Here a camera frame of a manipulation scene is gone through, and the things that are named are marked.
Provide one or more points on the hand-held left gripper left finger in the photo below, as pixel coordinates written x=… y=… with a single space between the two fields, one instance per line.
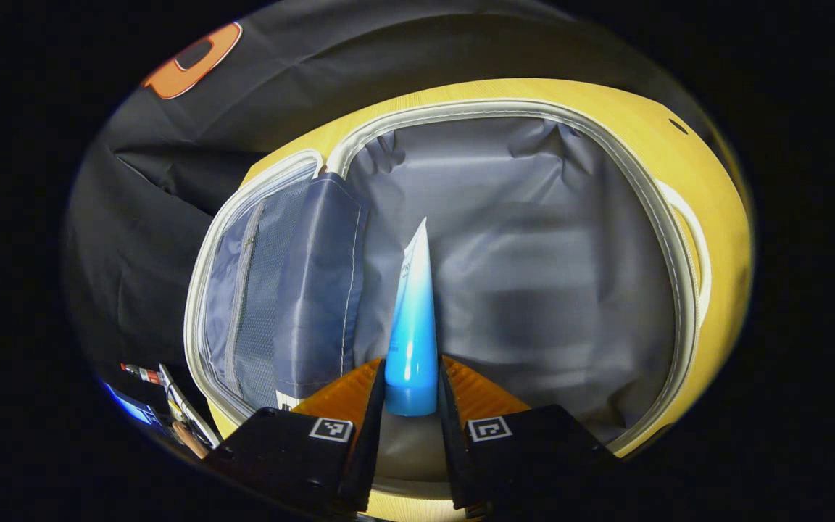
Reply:
x=370 y=442

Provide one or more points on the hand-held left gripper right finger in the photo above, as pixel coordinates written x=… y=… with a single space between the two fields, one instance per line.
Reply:
x=455 y=442

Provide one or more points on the blue skin care tube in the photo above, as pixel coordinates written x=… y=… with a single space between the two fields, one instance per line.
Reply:
x=412 y=341

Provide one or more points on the white suitcase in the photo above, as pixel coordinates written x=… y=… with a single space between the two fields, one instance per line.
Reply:
x=533 y=254

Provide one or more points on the white rod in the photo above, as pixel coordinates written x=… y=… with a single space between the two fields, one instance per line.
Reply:
x=189 y=409

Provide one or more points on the red and silver stick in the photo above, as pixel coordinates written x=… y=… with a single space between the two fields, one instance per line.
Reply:
x=143 y=374

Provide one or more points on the black backdrop cloth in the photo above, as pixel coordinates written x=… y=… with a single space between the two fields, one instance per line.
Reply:
x=156 y=239

